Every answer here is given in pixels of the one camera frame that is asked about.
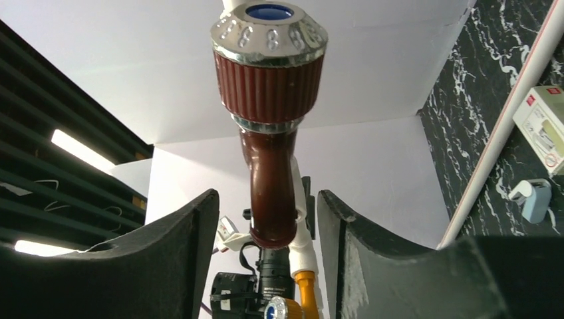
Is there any white PVC pipe frame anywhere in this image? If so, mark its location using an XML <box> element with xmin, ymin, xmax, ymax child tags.
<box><xmin>220</xmin><ymin>0</ymin><xmax>564</xmax><ymax>319</ymax></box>

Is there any brown water faucet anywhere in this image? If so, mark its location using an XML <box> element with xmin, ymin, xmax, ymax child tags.
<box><xmin>210</xmin><ymin>1</ymin><xmax>329</xmax><ymax>249</ymax></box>

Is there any light blue tape roll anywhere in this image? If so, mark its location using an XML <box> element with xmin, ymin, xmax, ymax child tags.
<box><xmin>508</xmin><ymin>179</ymin><xmax>552</xmax><ymax>224</ymax></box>

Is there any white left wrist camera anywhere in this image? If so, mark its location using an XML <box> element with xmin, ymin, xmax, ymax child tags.
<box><xmin>215</xmin><ymin>216</ymin><xmax>252</xmax><ymax>253</ymax></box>

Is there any small cardboard box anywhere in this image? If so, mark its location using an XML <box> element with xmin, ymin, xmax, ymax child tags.
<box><xmin>513</xmin><ymin>86</ymin><xmax>563</xmax><ymax>176</ymax></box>

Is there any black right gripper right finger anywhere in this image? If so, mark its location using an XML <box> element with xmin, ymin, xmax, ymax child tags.
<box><xmin>317</xmin><ymin>190</ymin><xmax>563</xmax><ymax>318</ymax></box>

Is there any orange water faucet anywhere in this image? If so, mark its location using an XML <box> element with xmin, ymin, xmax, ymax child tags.
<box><xmin>263</xmin><ymin>270</ymin><xmax>323</xmax><ymax>319</ymax></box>

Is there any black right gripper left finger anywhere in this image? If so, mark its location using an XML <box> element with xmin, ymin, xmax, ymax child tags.
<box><xmin>1</xmin><ymin>189</ymin><xmax>219</xmax><ymax>318</ymax></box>

